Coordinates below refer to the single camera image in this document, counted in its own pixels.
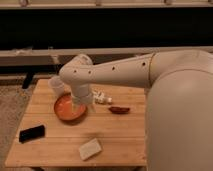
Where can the beige sponge block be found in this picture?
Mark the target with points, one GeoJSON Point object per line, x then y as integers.
{"type": "Point", "coordinates": [90, 149]}

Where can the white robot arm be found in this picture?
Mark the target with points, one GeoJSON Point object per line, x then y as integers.
{"type": "Point", "coordinates": [179, 106]}

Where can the black rectangular block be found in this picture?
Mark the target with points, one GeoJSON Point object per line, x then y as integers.
{"type": "Point", "coordinates": [31, 133]}

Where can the wooden table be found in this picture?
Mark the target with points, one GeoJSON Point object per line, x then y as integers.
{"type": "Point", "coordinates": [120, 136]}

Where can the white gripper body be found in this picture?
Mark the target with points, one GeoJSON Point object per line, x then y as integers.
{"type": "Point", "coordinates": [81, 94]}

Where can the orange bowl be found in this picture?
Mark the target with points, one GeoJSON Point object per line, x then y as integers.
{"type": "Point", "coordinates": [63, 108]}

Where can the dark red small dish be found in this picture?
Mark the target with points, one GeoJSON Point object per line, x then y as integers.
{"type": "Point", "coordinates": [119, 110]}

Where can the translucent white ceramic cup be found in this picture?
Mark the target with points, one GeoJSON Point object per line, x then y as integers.
{"type": "Point", "coordinates": [56, 85]}

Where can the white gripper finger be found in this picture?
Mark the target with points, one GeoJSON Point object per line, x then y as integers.
{"type": "Point", "coordinates": [76, 106]}

